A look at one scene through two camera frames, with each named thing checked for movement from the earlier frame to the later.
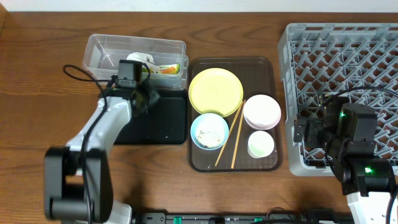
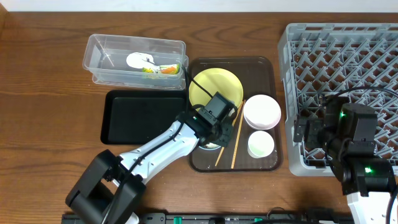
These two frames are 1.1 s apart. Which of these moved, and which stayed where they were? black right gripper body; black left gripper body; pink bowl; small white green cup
Moved: black left gripper body
Stayed: small white green cup; black right gripper body; pink bowl
